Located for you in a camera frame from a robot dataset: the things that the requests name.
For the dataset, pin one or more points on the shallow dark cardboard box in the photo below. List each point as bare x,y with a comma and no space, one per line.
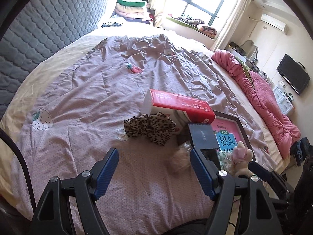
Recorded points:
220,114

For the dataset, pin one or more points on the leopard print scrunchie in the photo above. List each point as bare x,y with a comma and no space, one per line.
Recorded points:
158,128

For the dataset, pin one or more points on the clothes on window sill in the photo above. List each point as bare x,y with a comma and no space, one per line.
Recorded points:
197,25

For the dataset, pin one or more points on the dark blue box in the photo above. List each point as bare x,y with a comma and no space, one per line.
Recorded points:
203,139

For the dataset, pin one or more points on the pink rolled blanket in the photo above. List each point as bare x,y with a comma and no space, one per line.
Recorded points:
262,98

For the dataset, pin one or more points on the black window frame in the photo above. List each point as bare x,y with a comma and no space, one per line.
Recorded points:
200,0

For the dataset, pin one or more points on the green floral tissue pack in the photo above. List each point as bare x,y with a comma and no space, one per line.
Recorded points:
226,162

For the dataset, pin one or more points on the grey quilted headboard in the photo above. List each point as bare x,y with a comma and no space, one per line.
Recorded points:
42,28

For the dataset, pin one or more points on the red tissue box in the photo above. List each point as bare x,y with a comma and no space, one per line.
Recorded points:
181,109

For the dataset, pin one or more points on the white air conditioner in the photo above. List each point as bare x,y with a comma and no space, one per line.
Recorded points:
281,26

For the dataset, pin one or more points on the cream curtain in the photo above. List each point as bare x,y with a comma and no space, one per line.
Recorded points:
223,38

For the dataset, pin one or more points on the pink quilt bedspread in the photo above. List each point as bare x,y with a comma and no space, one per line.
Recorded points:
70,111

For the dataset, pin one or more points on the pink blue book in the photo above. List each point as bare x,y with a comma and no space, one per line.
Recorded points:
227,133

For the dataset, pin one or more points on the black television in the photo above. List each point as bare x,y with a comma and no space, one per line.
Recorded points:
294,74

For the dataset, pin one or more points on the cream plush doll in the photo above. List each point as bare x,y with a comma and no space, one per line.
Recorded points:
241,156

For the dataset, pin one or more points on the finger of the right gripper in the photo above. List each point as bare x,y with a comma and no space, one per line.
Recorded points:
259,171

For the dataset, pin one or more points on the folded blankets pile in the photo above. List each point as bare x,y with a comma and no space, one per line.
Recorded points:
134,10

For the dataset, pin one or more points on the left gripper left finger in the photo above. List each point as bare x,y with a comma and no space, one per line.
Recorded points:
102,173

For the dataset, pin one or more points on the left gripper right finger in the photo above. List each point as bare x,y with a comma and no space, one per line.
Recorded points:
206,172

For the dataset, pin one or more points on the white drawer cabinet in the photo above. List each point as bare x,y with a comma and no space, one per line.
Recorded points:
284,104

